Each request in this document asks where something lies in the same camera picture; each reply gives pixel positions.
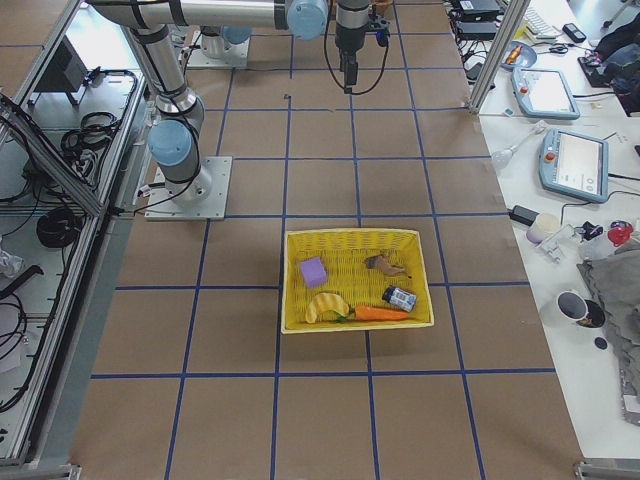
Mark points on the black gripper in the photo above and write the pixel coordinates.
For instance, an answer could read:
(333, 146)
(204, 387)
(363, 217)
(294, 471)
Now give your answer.
(347, 40)

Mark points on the brass cylinder tool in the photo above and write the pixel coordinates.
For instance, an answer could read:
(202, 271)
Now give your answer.
(513, 55)

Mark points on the light bulb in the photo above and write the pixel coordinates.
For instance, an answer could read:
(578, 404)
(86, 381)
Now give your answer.
(501, 158)

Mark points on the blue plate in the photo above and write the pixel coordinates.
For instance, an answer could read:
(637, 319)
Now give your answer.
(527, 58)

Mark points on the yellow plastic basket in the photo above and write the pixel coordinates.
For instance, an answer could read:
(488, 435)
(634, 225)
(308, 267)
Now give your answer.
(343, 252)

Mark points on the upper teach pendant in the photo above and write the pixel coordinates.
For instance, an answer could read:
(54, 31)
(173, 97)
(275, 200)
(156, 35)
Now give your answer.
(543, 94)

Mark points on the teach pendant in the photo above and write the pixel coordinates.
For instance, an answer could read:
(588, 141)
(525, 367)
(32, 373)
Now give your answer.
(574, 165)
(543, 94)

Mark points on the brown toy animal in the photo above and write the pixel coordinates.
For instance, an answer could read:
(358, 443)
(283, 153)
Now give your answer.
(382, 264)

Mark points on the purple foam block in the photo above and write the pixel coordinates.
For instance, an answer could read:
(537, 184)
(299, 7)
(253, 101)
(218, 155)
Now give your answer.
(313, 272)

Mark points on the yellow toy banana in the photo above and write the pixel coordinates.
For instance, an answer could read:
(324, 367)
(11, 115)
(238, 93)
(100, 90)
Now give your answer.
(324, 302)

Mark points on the small dark can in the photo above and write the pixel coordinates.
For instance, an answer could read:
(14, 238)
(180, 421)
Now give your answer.
(400, 298)

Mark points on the lower teach pendant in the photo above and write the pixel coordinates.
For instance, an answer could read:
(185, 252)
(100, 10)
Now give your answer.
(574, 165)

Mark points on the orange toy carrot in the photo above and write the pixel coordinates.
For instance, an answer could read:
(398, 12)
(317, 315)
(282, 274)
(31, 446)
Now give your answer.
(373, 314)

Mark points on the white paper cup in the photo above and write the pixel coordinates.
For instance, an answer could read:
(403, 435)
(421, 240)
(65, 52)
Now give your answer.
(544, 225)

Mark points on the grey cloth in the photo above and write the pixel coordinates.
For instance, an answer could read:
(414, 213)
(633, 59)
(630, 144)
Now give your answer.
(614, 284)

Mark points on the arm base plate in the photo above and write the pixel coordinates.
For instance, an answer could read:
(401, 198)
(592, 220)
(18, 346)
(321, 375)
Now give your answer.
(194, 58)
(206, 197)

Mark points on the aluminium frame post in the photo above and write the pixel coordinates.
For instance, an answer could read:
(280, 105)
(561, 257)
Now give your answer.
(512, 20)

